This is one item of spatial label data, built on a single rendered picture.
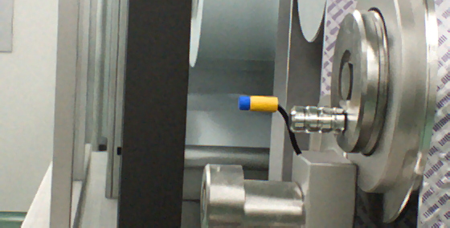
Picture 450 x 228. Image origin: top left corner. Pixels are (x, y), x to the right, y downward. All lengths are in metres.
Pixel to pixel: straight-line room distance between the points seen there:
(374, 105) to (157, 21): 0.32
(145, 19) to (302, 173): 0.27
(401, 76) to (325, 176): 0.09
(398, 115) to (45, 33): 5.59
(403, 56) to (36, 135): 5.64
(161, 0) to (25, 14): 5.26
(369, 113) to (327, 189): 0.06
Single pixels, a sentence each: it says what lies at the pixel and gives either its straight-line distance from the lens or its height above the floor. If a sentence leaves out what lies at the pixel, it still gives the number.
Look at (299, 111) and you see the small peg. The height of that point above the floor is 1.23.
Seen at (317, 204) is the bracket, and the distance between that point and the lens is 0.54.
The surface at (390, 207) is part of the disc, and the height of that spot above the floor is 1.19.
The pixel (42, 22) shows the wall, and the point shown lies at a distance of 6.03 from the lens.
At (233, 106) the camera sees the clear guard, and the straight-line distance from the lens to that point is 1.50.
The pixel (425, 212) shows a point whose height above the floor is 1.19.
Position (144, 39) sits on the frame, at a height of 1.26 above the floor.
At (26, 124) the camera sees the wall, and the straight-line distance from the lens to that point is 6.07.
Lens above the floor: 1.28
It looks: 5 degrees down
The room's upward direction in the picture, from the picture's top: 3 degrees clockwise
